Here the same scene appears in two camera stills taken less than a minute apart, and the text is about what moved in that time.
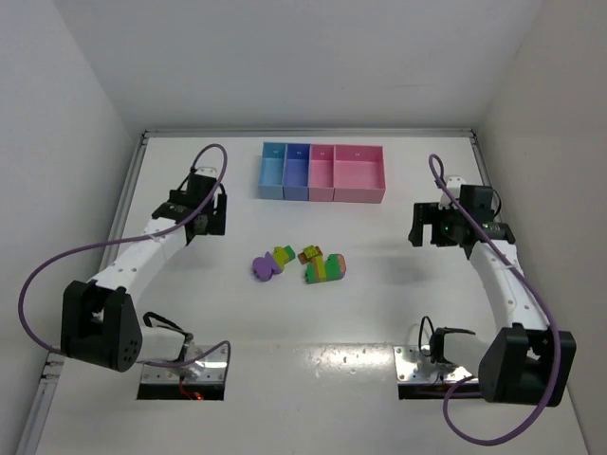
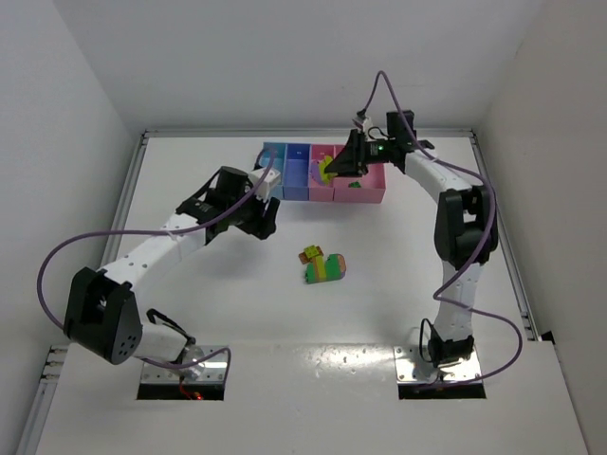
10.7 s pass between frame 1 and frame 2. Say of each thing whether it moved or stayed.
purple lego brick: moved
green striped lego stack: stayed
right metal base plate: stayed
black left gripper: moved
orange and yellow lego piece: stayed
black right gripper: moved
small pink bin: stayed
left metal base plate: stayed
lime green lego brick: moved
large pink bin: stayed
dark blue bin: stayed
